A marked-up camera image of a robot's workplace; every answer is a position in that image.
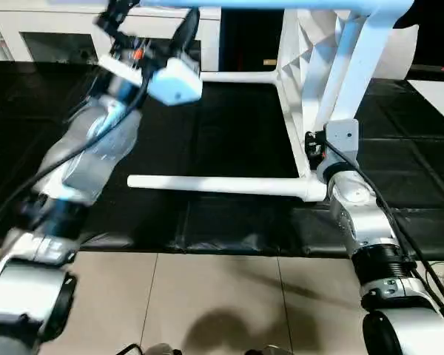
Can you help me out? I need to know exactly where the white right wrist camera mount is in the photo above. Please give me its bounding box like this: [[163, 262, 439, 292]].
[[316, 118, 360, 182]]

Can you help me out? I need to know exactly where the black table mat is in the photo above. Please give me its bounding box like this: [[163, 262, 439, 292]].
[[0, 61, 444, 260]]

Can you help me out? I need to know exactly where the white flat board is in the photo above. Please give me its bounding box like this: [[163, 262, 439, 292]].
[[408, 79, 444, 133]]

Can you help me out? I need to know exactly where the white plastic table top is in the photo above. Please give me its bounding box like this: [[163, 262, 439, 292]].
[[273, 0, 417, 203]]

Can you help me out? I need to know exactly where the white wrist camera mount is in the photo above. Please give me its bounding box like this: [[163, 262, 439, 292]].
[[316, 118, 360, 182], [97, 55, 204, 107]]

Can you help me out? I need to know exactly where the white plastic table leg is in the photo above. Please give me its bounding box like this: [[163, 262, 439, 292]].
[[127, 175, 305, 197], [198, 71, 282, 84], [140, 0, 393, 10]]

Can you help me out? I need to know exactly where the black cabinet with gold label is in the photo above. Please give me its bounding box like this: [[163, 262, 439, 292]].
[[219, 7, 286, 73]]

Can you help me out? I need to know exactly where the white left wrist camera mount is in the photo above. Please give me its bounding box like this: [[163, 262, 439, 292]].
[[97, 55, 204, 107]]

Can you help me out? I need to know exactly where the white pillow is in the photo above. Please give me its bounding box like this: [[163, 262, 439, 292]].
[[371, 24, 420, 81]]

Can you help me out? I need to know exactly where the white glass-door cabinet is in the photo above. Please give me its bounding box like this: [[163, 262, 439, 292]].
[[0, 0, 223, 73]]

